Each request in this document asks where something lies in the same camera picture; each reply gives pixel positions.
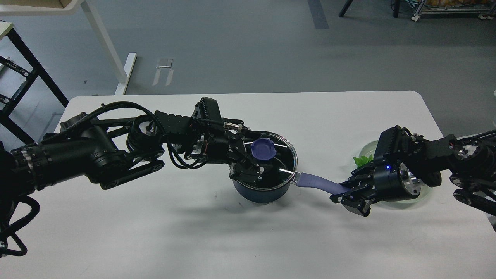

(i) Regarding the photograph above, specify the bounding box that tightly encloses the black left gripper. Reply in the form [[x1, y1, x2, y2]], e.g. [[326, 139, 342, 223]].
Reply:
[[184, 126, 268, 184]]

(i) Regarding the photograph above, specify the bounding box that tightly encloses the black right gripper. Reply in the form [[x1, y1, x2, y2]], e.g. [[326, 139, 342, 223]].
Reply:
[[330, 163, 421, 217]]

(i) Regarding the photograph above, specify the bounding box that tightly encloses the glass lid with purple knob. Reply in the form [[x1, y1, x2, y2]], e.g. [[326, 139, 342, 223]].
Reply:
[[234, 131, 298, 192]]

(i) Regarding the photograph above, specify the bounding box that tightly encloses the blue saucepan with purple handle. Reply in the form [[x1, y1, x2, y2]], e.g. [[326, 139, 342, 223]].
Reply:
[[233, 169, 351, 204]]

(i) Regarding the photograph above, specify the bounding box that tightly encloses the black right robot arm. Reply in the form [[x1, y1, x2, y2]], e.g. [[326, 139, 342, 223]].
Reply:
[[330, 126, 495, 217]]

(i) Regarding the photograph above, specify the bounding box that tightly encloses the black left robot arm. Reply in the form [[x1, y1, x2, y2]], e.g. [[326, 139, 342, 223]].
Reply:
[[0, 97, 274, 257]]

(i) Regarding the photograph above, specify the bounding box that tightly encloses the orange toy carrot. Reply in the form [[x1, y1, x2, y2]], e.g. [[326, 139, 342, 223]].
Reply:
[[353, 154, 374, 168]]

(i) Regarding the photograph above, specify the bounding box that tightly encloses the translucent green plate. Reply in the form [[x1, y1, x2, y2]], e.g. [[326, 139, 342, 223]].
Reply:
[[372, 161, 432, 208]]

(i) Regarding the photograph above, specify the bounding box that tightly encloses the metal cart with casters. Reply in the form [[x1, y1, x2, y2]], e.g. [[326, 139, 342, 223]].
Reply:
[[411, 0, 495, 22]]

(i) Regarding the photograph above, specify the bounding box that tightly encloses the black metal rack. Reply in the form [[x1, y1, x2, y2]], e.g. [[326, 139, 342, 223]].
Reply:
[[0, 22, 69, 144]]

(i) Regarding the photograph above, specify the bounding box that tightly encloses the white desk with leg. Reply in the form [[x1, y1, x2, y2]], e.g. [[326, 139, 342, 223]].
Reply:
[[0, 0, 137, 96]]

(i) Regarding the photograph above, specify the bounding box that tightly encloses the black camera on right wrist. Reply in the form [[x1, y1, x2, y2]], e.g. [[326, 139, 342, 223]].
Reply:
[[373, 125, 412, 168]]

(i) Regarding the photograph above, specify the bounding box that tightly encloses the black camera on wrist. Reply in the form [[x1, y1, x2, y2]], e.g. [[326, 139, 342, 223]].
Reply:
[[192, 97, 222, 122], [373, 125, 412, 168]]

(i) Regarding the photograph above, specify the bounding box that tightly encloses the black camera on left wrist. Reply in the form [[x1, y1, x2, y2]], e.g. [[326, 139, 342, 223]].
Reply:
[[192, 97, 222, 122]]

